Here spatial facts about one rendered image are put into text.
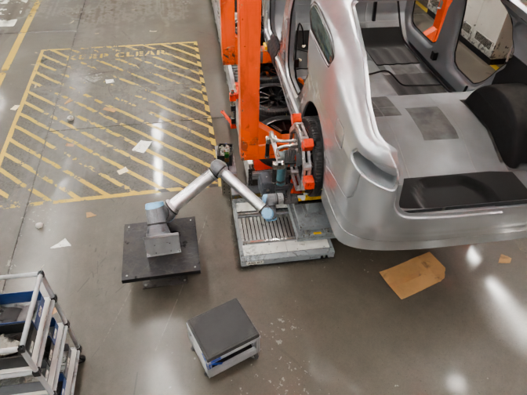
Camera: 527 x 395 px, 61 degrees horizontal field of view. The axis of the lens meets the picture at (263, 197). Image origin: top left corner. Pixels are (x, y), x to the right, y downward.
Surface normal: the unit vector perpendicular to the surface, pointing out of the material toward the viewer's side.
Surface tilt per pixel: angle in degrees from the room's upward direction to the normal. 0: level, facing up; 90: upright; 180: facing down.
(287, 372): 0
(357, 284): 0
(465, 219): 90
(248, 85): 90
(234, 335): 0
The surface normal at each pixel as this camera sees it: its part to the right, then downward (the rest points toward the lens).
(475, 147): 0.08, -0.43
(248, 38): 0.15, 0.67
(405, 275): 0.04, -0.73
